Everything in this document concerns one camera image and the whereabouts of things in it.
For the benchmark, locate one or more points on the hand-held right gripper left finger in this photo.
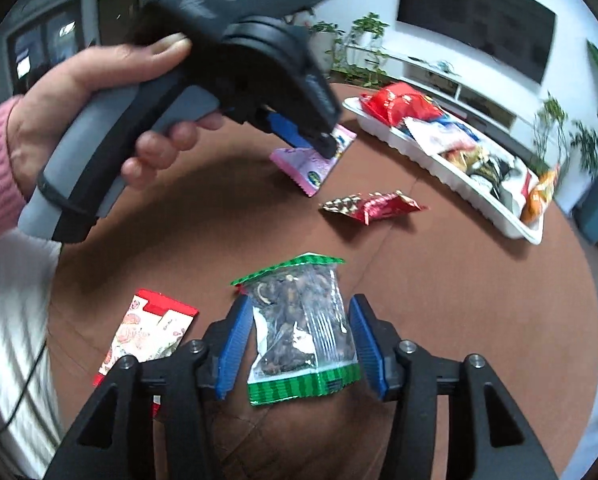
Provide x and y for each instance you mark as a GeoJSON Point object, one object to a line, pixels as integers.
{"type": "Point", "coordinates": [234, 345]}

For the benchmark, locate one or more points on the black wall television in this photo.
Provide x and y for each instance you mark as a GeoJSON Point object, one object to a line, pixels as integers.
{"type": "Point", "coordinates": [479, 15]}

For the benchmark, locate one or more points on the red patterned snack packet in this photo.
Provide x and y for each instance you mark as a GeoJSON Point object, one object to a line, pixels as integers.
{"type": "Point", "coordinates": [379, 207]}

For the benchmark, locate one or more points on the large red snack packet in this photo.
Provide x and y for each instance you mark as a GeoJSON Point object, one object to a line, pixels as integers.
{"type": "Point", "coordinates": [399, 102]}

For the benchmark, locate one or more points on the person's left hand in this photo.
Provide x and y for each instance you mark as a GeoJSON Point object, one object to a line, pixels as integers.
{"type": "Point", "coordinates": [54, 105]}

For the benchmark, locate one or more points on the white plastic tray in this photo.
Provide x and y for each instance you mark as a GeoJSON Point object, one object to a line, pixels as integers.
{"type": "Point", "coordinates": [479, 195]}

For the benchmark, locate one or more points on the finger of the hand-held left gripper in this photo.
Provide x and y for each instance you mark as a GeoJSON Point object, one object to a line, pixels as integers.
{"type": "Point", "coordinates": [286, 130]}

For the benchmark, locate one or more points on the bushy plant in white pot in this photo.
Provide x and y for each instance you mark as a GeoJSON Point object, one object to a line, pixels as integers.
{"type": "Point", "coordinates": [586, 145]}

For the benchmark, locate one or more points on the person's white ribbed clothing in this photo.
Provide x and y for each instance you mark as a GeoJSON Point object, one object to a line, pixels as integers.
{"type": "Point", "coordinates": [9, 310]}

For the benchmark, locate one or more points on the red and white snack packet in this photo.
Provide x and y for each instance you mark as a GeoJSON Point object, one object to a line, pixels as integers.
{"type": "Point", "coordinates": [144, 330]}

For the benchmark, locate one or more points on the clear green-edged snack packet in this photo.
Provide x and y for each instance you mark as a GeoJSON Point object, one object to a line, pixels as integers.
{"type": "Point", "coordinates": [299, 320]}

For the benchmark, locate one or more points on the yellow brown snack packet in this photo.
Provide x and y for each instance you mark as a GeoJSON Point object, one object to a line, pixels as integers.
{"type": "Point", "coordinates": [464, 157]}

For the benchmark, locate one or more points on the plant in white ribbed pot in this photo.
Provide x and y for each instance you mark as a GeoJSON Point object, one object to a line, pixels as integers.
{"type": "Point", "coordinates": [324, 42]}

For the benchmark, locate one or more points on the pink snack packet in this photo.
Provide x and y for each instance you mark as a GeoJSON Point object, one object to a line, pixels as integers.
{"type": "Point", "coordinates": [309, 165]}

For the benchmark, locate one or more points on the white television cabinet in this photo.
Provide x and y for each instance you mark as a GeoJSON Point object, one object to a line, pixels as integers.
{"type": "Point", "coordinates": [479, 97]}

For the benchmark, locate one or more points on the black snack packet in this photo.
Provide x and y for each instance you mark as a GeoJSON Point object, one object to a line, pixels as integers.
{"type": "Point", "coordinates": [499, 167]}

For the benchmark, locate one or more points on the dark shelving unit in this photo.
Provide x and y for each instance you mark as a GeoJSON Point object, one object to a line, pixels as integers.
{"type": "Point", "coordinates": [44, 45]}

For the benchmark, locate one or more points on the orange snack packet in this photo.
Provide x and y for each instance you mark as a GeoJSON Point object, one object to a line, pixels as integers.
{"type": "Point", "coordinates": [539, 195]}

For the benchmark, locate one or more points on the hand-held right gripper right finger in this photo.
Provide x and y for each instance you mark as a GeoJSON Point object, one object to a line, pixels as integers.
{"type": "Point", "coordinates": [366, 345]}

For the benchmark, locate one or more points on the trailing vine plant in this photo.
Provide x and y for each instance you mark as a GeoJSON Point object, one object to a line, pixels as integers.
{"type": "Point", "coordinates": [369, 27]}
{"type": "Point", "coordinates": [549, 125]}

